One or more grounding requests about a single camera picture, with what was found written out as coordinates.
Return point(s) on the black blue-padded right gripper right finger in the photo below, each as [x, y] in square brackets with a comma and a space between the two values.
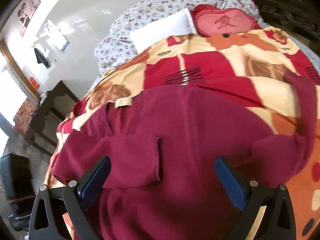
[266, 213]

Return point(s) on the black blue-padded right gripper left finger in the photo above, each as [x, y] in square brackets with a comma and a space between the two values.
[52, 203]

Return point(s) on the dark red knit sweater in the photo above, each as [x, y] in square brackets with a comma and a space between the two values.
[163, 147]

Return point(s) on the dark storage box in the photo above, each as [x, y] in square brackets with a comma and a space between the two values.
[17, 181]

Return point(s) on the red floral panel by window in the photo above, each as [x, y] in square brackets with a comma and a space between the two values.
[24, 115]

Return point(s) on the dark wooden console table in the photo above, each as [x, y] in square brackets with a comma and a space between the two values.
[39, 120]

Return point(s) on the orange red patterned blanket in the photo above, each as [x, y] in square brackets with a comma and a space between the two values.
[247, 68]

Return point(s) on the dark green hanging cloth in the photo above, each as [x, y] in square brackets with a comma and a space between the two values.
[41, 59]

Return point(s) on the floral grey quilt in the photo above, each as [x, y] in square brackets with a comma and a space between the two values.
[116, 48]

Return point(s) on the dark carved wooden headboard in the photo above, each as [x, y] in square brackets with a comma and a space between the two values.
[294, 17]

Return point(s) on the framed couple photo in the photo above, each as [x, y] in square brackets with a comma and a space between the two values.
[26, 10]

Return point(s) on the red heart-shaped cushion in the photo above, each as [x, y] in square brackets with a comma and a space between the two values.
[210, 20]

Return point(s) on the white pillow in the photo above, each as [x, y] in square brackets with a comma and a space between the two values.
[180, 23]

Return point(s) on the red wall sticker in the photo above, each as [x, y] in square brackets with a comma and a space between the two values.
[34, 83]

